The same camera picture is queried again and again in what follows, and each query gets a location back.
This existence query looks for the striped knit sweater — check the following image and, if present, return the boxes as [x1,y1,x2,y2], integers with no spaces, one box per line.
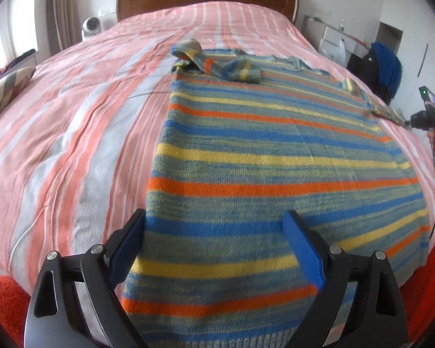
[122,40,430,347]

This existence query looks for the black chair with clothes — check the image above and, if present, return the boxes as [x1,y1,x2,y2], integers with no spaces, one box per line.
[347,49,392,105]

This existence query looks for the orange fleece trousers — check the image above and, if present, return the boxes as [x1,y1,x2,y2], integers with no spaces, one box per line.
[0,247,435,347]

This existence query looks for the blue garment on chair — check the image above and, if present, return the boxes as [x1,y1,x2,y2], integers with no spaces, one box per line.
[371,42,402,99]

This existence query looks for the white wardrobe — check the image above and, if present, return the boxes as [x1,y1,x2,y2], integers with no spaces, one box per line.
[380,0,435,117]

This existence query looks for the white side table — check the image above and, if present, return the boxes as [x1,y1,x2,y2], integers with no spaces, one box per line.
[302,16,370,68]

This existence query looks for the pink striped bed cover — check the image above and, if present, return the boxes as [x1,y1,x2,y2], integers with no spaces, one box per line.
[0,2,435,292]

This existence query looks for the striped zigzag pillow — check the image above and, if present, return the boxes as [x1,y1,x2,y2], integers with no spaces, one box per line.
[0,67,36,114]

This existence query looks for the white window cabinet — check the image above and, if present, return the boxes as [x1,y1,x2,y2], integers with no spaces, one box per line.
[0,49,37,79]

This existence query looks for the beige curtain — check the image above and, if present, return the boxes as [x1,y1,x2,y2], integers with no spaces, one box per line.
[46,0,81,55]

